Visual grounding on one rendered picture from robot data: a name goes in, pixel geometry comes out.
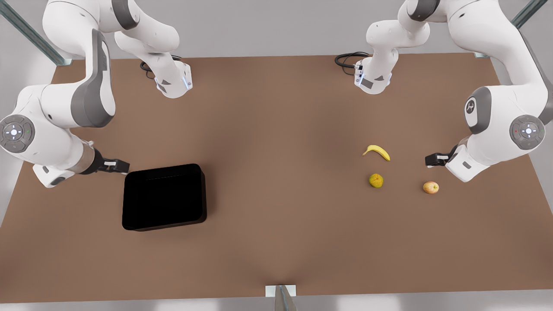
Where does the black storage box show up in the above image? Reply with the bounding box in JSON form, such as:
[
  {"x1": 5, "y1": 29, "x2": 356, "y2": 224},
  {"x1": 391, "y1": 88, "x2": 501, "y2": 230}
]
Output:
[{"x1": 122, "y1": 163, "x2": 207, "y2": 232}]

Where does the yellow banana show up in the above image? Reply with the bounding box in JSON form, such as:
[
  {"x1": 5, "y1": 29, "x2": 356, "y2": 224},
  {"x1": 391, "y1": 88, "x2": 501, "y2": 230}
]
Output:
[{"x1": 362, "y1": 145, "x2": 391, "y2": 162}]

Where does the silver frame post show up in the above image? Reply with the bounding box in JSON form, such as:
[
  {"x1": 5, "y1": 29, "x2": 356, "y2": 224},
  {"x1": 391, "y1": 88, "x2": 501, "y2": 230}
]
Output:
[
  {"x1": 265, "y1": 285, "x2": 297, "y2": 311},
  {"x1": 474, "y1": 0, "x2": 549, "y2": 59},
  {"x1": 0, "y1": 0, "x2": 72, "y2": 67}
]

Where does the black cable loop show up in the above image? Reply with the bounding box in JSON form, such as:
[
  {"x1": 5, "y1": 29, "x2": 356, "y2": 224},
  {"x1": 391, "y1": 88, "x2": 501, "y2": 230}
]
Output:
[
  {"x1": 334, "y1": 51, "x2": 371, "y2": 76},
  {"x1": 140, "y1": 54, "x2": 183, "y2": 80}
]

